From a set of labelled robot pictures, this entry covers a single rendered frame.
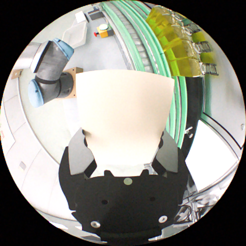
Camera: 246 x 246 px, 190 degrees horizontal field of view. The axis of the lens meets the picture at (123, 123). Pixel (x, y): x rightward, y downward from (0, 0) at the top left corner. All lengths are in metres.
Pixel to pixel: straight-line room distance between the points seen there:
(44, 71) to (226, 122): 0.62
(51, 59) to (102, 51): 0.33
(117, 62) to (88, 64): 0.17
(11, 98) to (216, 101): 4.22
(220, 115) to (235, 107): 0.09
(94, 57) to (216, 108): 0.65
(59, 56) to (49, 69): 0.05
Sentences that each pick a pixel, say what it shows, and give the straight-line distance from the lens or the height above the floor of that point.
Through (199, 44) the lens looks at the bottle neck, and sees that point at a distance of 0.24.
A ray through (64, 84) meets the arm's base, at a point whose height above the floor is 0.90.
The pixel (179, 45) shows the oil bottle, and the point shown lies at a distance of 0.27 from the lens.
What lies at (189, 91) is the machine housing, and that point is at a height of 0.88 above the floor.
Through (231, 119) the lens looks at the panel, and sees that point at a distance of 0.37.
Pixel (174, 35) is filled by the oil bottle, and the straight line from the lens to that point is 0.28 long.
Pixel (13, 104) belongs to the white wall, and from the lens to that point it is 3.78.
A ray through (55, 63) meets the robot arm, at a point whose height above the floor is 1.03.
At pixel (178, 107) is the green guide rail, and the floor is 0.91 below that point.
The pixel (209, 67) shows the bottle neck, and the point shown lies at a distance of 0.22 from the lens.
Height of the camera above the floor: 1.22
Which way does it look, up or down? 61 degrees down
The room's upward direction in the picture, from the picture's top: 177 degrees clockwise
